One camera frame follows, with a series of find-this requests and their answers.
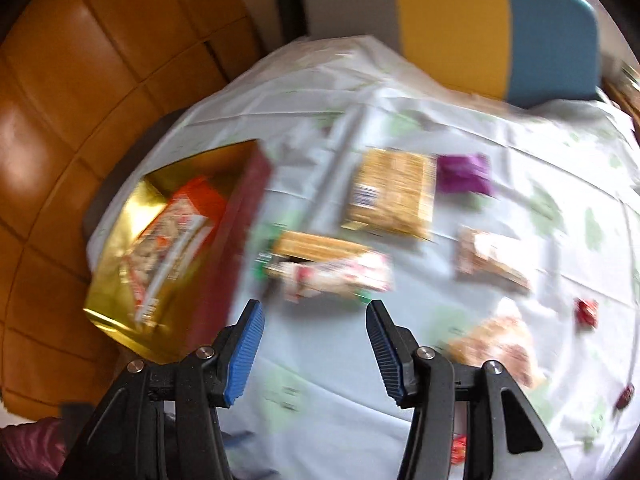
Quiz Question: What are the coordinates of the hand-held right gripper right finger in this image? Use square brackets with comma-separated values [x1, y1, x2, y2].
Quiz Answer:
[365, 300, 573, 480]

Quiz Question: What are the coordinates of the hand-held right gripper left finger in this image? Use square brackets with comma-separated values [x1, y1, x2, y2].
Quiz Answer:
[59, 299, 266, 480]

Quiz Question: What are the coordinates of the white and red snack packet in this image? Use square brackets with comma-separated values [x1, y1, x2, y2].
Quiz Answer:
[265, 252, 393, 303]

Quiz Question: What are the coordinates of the orange sesame cake packet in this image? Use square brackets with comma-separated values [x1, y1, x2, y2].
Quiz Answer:
[445, 297, 548, 391]

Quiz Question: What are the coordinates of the gold and red gift box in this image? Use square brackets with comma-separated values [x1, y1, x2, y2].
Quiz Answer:
[82, 142, 276, 366]

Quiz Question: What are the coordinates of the purple candy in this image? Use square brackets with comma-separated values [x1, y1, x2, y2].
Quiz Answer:
[436, 154, 496, 196]

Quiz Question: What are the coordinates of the white green-printed tablecloth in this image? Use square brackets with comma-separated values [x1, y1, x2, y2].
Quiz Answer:
[85, 35, 640, 480]

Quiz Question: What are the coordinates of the long yellow wafer packet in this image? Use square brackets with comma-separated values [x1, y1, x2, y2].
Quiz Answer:
[255, 230, 373, 281]

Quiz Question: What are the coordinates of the orange and white snack packet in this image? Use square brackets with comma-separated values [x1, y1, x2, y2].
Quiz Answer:
[120, 176, 228, 328]

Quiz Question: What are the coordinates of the white and brown snack packet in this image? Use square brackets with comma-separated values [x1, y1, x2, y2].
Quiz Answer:
[455, 226, 533, 291]

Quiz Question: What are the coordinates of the yellow cracker packet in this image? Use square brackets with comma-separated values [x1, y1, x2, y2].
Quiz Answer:
[341, 147, 441, 241]

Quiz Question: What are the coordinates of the maroon cloth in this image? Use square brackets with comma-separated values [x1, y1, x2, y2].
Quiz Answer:
[0, 417, 68, 480]

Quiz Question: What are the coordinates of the dark red wrapped candy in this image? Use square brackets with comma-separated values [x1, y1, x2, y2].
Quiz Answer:
[615, 382, 637, 411]

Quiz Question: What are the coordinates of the yellow and blue chair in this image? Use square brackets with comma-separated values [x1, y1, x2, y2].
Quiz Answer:
[299, 0, 601, 108]

